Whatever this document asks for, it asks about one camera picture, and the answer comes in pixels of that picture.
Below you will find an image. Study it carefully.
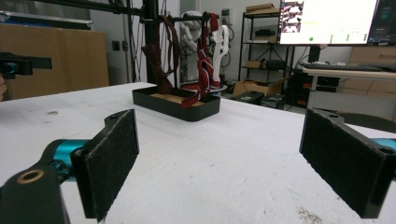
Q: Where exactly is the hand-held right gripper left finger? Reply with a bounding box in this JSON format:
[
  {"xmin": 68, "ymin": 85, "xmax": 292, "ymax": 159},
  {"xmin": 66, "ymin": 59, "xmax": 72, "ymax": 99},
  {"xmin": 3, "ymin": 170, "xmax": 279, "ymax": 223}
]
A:
[{"xmin": 41, "ymin": 108, "xmax": 140, "ymax": 224}]

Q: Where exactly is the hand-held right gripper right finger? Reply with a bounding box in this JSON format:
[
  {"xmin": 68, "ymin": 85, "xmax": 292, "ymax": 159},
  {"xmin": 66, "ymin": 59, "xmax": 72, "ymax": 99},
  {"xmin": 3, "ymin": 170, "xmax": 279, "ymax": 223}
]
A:
[{"xmin": 299, "ymin": 107, "xmax": 396, "ymax": 219}]

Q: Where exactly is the black rack with wooden tray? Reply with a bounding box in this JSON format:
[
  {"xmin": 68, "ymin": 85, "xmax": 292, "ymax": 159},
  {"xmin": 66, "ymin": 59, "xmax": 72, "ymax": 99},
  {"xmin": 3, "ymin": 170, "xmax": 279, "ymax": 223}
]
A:
[{"xmin": 132, "ymin": 11, "xmax": 221, "ymax": 123}]

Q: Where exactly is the dark maroon bow tie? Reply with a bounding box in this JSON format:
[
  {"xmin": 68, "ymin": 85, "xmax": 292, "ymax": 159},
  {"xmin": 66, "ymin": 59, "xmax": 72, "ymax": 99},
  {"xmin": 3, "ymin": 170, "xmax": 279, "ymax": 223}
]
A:
[{"xmin": 141, "ymin": 14, "xmax": 182, "ymax": 95}]

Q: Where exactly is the red striped bow tie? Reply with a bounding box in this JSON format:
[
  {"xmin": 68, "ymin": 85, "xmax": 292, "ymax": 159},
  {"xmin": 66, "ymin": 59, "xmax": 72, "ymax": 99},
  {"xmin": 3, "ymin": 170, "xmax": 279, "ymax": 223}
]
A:
[{"xmin": 180, "ymin": 11, "xmax": 232, "ymax": 110}]

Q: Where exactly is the large cardboard panel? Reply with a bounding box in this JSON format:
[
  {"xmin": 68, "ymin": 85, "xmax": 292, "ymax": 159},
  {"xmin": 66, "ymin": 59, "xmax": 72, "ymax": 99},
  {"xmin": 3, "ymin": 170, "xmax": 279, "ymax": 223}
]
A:
[{"xmin": 0, "ymin": 23, "xmax": 110, "ymax": 101}]

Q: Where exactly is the black computer tower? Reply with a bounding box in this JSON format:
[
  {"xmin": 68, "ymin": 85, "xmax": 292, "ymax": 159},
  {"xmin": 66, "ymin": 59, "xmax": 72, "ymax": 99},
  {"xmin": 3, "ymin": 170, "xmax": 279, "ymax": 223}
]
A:
[
  {"xmin": 261, "ymin": 93, "xmax": 287, "ymax": 110},
  {"xmin": 233, "ymin": 91, "xmax": 265, "ymax": 105}
]

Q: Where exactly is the black keyboard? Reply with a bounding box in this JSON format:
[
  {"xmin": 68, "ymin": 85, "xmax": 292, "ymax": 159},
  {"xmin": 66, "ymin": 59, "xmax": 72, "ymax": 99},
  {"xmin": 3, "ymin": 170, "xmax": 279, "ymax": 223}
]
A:
[{"xmin": 299, "ymin": 62, "xmax": 396, "ymax": 73}]

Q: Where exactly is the white foam mat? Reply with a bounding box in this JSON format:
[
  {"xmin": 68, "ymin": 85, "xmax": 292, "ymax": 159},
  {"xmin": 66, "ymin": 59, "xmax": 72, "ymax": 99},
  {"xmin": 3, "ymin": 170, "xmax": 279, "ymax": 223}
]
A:
[{"xmin": 0, "ymin": 81, "xmax": 396, "ymax": 224}]

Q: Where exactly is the open cardboard box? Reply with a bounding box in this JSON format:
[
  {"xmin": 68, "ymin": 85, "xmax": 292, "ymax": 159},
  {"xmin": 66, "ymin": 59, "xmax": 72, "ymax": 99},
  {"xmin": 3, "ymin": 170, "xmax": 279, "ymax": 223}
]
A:
[{"xmin": 231, "ymin": 76, "xmax": 290, "ymax": 98}]

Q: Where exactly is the black metal shelf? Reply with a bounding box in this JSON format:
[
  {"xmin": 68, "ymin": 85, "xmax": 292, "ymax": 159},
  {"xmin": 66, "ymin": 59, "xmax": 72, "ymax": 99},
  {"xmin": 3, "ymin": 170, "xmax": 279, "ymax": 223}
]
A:
[{"xmin": 237, "ymin": 11, "xmax": 296, "ymax": 82}]

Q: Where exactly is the dark computer monitor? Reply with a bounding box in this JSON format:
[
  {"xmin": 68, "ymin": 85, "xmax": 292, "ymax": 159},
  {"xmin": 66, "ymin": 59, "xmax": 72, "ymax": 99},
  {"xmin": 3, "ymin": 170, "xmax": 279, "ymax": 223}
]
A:
[{"xmin": 368, "ymin": 0, "xmax": 396, "ymax": 47}]

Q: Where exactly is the white padded object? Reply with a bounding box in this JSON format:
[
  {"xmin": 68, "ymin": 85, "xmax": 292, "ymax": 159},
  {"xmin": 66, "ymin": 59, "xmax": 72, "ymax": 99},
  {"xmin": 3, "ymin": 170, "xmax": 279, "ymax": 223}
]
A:
[{"xmin": 179, "ymin": 9, "xmax": 204, "ymax": 58}]

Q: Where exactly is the flat cardboard box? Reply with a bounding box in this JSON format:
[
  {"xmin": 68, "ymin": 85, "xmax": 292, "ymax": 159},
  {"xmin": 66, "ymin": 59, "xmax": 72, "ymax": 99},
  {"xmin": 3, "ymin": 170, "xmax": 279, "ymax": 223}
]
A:
[{"xmin": 245, "ymin": 2, "xmax": 280, "ymax": 16}]

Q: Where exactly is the black metal frame post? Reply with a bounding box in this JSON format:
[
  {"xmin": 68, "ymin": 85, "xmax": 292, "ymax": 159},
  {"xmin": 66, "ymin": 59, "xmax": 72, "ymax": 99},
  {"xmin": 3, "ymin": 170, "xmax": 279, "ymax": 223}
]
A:
[{"xmin": 33, "ymin": 0, "xmax": 163, "ymax": 86}]

